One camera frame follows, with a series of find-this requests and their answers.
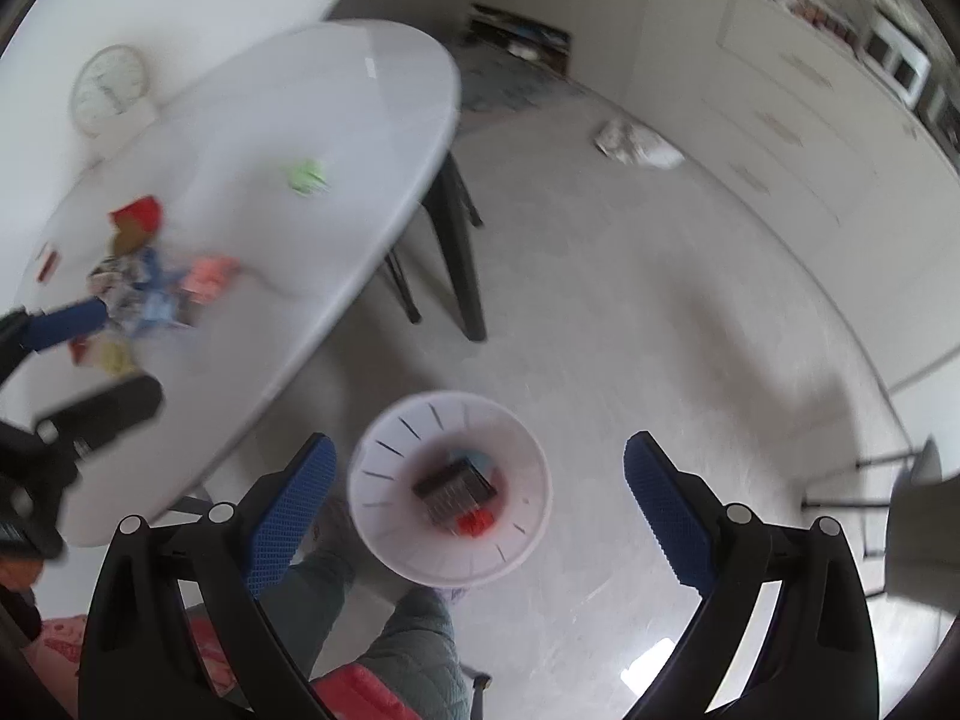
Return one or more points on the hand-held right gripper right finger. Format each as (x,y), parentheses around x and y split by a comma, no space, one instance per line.
(667,517)

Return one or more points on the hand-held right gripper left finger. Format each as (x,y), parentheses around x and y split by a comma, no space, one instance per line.
(292,517)

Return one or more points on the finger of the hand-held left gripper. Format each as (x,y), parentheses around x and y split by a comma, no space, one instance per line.
(67,322)
(105,409)

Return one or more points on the blue white wrapper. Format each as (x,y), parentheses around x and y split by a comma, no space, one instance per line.
(154,307)

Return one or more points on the white round plastic bin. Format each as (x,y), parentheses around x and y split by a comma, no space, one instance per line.
(390,532)

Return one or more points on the small red wrapper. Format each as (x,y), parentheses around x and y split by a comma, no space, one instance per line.
(80,351)

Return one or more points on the small red flat packet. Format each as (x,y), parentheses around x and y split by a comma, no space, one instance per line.
(49,262)

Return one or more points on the red snack packet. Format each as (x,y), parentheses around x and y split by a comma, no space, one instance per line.
(139,211)

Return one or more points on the pink crumpled wrapper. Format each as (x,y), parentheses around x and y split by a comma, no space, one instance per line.
(210,276)

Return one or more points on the red floral padded jacket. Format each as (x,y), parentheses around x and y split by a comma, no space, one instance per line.
(60,637)

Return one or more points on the dark ridged wrapper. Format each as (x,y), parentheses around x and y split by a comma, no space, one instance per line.
(454,491)

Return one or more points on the grey quilted trousers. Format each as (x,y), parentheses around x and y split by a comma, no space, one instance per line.
(409,652)

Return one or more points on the bright red wrapper piece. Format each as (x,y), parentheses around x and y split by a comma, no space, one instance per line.
(476,523)

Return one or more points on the small white box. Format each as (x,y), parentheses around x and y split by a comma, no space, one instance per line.
(127,127)

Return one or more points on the grey chair black legs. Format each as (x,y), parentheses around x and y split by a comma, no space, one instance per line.
(911,517)

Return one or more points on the black metal leg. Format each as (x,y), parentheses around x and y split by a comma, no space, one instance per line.
(478,686)

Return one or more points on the thin black table leg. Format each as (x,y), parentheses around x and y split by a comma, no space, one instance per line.
(401,285)

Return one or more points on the green crumpled wrapper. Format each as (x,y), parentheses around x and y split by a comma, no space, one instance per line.
(306,175)

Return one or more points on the thick black table leg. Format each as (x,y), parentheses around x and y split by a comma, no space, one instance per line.
(456,255)

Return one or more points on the crumpled white plastic bag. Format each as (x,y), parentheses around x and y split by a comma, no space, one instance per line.
(637,144)

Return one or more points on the white drawer cabinet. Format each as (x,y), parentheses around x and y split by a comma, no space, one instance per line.
(795,112)

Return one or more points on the grey chair backrest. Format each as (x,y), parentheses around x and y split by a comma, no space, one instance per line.
(382,4)

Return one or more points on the grey patterned rug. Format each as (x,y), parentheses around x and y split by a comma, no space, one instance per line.
(510,86)

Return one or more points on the dark countertop appliance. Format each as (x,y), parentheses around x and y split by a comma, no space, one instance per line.
(941,112)

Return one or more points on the low dark open shelf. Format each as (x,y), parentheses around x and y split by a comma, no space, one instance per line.
(517,30)

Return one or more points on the white microwave oven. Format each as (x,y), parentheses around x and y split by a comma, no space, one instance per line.
(896,60)

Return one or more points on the row of jars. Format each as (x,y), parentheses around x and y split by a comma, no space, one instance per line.
(817,15)

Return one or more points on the round white wall clock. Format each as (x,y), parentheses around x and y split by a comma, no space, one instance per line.
(109,86)

